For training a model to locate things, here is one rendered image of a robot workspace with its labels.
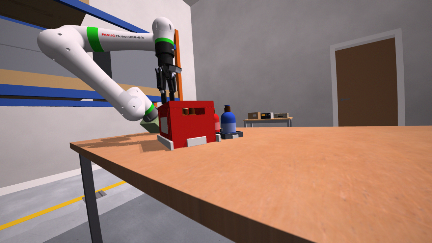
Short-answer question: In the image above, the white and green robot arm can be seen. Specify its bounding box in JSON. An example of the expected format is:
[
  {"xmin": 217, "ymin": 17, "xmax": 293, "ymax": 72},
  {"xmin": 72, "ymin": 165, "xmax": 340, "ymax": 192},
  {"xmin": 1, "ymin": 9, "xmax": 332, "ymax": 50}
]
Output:
[{"xmin": 37, "ymin": 17, "xmax": 174, "ymax": 123}]

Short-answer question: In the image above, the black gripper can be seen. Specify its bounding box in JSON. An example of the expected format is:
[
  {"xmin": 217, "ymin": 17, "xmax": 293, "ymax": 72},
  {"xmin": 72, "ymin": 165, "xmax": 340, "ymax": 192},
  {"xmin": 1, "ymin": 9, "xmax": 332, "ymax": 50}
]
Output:
[{"xmin": 155, "ymin": 54, "xmax": 176, "ymax": 104}]

